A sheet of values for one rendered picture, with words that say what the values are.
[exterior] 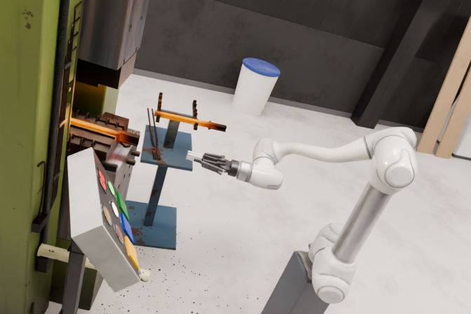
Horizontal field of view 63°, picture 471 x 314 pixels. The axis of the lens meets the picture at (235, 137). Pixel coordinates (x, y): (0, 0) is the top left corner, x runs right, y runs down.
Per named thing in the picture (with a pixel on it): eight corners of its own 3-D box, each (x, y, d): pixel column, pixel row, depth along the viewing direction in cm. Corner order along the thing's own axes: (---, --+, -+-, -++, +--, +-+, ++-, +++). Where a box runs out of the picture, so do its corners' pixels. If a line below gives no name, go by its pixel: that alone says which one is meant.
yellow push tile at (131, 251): (135, 249, 120) (126, 234, 115) (139, 268, 115) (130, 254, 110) (130, 251, 120) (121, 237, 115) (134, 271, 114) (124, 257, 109)
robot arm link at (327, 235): (337, 254, 197) (356, 223, 187) (338, 280, 181) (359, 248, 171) (308, 242, 198) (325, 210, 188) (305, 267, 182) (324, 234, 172)
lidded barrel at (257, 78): (258, 102, 513) (273, 62, 486) (269, 120, 475) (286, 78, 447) (225, 96, 496) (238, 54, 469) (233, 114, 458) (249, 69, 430)
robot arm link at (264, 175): (245, 188, 173) (247, 168, 183) (277, 198, 174) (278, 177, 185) (252, 173, 166) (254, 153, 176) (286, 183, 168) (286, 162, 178)
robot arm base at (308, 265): (323, 248, 207) (327, 240, 204) (340, 282, 189) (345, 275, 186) (294, 245, 201) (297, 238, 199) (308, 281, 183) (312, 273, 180)
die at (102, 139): (119, 141, 178) (123, 126, 174) (104, 165, 160) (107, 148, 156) (28, 115, 174) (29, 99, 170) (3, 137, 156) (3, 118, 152)
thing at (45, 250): (149, 275, 159) (151, 267, 157) (146, 286, 155) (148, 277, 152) (43, 249, 155) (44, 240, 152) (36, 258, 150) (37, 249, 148)
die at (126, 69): (132, 72, 161) (137, 51, 157) (118, 90, 144) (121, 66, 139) (32, 41, 157) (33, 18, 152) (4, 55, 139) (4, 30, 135)
